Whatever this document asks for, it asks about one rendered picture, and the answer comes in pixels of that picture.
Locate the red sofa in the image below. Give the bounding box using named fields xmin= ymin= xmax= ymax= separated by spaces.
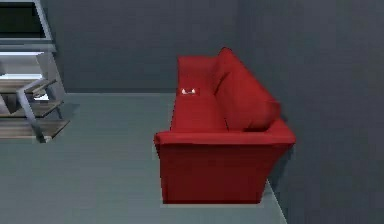
xmin=153 ymin=46 xmax=297 ymax=205

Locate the grey metal shelf unit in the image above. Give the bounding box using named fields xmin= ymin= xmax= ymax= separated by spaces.
xmin=0 ymin=43 xmax=71 ymax=144

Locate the small red and white object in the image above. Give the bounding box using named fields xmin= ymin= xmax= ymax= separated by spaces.
xmin=180 ymin=87 xmax=201 ymax=97

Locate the black television set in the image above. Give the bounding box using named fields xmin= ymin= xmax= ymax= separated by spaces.
xmin=0 ymin=0 xmax=54 ymax=43

